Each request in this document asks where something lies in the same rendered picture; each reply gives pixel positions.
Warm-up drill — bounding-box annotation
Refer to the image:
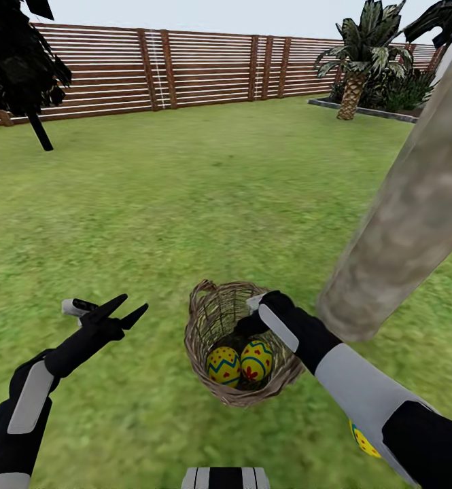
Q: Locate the wicker basket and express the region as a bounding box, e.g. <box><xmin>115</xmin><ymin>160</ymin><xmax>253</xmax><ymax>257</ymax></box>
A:
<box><xmin>184</xmin><ymin>279</ymin><xmax>307</xmax><ymax>408</ymax></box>

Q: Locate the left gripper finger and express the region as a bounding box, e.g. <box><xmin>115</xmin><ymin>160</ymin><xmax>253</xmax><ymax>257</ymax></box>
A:
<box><xmin>112</xmin><ymin>304</ymin><xmax>149</xmax><ymax>330</ymax></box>
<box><xmin>88</xmin><ymin>294</ymin><xmax>128</xmax><ymax>333</ymax></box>

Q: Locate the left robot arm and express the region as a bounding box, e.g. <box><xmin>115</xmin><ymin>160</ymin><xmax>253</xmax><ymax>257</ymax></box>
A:
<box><xmin>0</xmin><ymin>294</ymin><xmax>149</xmax><ymax>489</ymax></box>

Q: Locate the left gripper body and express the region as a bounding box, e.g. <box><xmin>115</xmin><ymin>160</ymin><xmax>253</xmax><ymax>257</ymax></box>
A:
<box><xmin>63</xmin><ymin>313</ymin><xmax>124</xmax><ymax>363</ymax></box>

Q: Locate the easter egg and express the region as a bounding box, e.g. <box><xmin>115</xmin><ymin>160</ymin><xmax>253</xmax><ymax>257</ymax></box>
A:
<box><xmin>349</xmin><ymin>420</ymin><xmax>381</xmax><ymax>458</ymax></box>
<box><xmin>207</xmin><ymin>346</ymin><xmax>241</xmax><ymax>388</ymax></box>
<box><xmin>239</xmin><ymin>340</ymin><xmax>273</xmax><ymax>381</ymax></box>

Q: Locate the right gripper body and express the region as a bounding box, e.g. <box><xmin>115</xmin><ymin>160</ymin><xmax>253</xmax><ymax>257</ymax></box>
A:
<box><xmin>238</xmin><ymin>311</ymin><xmax>265</xmax><ymax>338</ymax></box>

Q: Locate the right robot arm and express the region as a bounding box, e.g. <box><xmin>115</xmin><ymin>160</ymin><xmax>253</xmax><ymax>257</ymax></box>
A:
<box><xmin>234</xmin><ymin>290</ymin><xmax>452</xmax><ymax>489</ymax></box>

